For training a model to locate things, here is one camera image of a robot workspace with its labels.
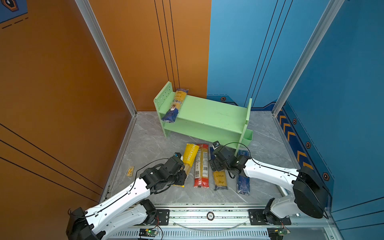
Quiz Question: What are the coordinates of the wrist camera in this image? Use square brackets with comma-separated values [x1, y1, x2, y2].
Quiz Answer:
[213, 141, 221, 150]
[174, 153, 183, 160]

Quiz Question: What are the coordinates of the right circuit board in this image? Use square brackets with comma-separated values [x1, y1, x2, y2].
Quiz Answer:
[267, 229, 291, 240]

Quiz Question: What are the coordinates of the blue and yellow spaghetti bag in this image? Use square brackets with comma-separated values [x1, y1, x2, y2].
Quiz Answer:
[162, 89, 189, 123]

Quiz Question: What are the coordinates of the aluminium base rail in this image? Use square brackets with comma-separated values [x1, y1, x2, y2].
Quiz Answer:
[111, 204, 343, 240]

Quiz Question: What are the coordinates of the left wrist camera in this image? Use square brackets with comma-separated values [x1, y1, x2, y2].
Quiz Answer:
[174, 153, 183, 160]

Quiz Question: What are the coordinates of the red spaghetti bag white label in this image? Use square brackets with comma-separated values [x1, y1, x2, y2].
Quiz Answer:
[194, 144, 209, 188]

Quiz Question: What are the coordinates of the left green circuit board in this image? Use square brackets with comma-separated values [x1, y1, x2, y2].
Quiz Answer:
[138, 228, 160, 240]

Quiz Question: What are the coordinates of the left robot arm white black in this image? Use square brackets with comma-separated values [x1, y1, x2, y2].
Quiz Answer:
[66, 153, 187, 240]

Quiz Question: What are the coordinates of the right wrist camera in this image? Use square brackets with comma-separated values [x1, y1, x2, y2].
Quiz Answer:
[213, 141, 221, 150]

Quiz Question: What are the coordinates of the green cup on shelf side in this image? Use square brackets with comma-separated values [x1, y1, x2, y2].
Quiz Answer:
[241, 129, 254, 147]

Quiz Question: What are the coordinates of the Ankara yellow blue spaghetti bag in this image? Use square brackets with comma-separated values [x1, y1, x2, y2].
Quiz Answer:
[209, 147, 228, 191]

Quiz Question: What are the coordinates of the green two-tier shelf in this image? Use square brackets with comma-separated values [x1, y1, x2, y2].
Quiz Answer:
[160, 95, 252, 150]

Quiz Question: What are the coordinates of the blue Barilla spaghetti box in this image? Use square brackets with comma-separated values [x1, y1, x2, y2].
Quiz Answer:
[237, 150, 251, 196]

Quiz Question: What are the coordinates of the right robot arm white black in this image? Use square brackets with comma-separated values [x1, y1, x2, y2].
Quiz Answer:
[209, 142, 330, 225]

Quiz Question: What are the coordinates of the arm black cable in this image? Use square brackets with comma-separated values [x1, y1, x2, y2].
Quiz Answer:
[67, 158, 170, 220]
[221, 142, 301, 178]

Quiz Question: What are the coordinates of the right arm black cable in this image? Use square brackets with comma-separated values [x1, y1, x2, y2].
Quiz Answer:
[221, 142, 301, 178]

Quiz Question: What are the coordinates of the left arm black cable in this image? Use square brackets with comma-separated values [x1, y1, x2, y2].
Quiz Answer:
[67, 158, 170, 220]

